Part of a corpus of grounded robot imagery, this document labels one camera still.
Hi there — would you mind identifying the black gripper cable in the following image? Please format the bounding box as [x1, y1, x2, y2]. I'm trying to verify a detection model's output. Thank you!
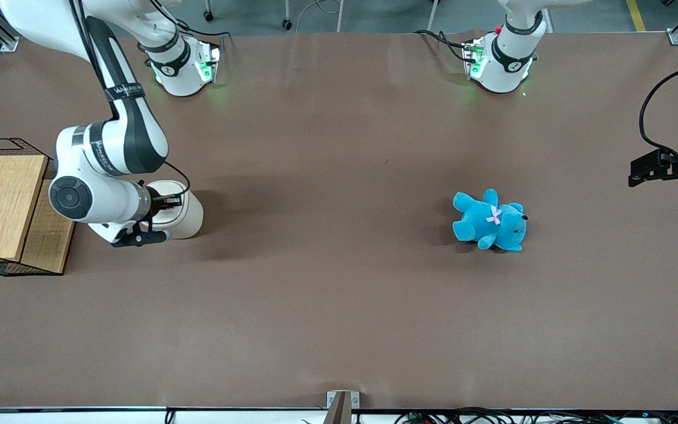
[639, 58, 678, 161]
[164, 160, 192, 202]

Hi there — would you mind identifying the white floor cable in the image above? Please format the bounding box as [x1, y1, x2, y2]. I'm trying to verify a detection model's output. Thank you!
[295, 0, 344, 33]

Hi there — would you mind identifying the black right arm base cable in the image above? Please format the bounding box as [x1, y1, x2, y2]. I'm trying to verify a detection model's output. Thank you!
[174, 19, 232, 43]

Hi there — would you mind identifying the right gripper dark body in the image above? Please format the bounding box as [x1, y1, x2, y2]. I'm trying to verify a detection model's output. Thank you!
[139, 183, 167, 217]

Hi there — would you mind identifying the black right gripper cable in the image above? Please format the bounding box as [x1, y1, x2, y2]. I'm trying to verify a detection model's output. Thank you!
[164, 160, 192, 202]

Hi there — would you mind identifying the black left arm base cable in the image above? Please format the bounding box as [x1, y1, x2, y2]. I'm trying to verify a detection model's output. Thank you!
[414, 28, 470, 63]

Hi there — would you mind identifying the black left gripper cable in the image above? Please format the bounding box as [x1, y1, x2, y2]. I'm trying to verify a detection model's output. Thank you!
[639, 58, 678, 161]

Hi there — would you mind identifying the blue teddy bear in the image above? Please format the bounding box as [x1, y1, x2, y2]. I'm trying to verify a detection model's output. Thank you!
[452, 188, 529, 253]

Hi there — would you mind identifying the wooden board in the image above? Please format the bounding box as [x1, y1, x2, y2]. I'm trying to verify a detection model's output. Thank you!
[21, 178, 77, 275]

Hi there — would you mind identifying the black arm base cable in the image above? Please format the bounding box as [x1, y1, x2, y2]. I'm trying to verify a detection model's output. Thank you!
[414, 28, 470, 63]
[174, 19, 232, 43]

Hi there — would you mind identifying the black cable bundle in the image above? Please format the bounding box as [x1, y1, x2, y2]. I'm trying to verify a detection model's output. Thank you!
[395, 406, 678, 424]

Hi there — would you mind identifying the grey metal camera bracket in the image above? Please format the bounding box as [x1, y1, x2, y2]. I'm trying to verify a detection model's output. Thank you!
[323, 390, 361, 424]

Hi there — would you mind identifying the light wooden box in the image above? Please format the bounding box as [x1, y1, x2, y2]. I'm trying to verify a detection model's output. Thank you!
[0, 154, 49, 262]

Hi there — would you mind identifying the brown table cover sheet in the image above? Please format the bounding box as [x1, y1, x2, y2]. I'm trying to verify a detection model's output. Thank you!
[0, 29, 678, 412]

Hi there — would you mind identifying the white trash can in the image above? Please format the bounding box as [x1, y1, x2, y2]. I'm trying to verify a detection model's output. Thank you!
[139, 180, 204, 240]

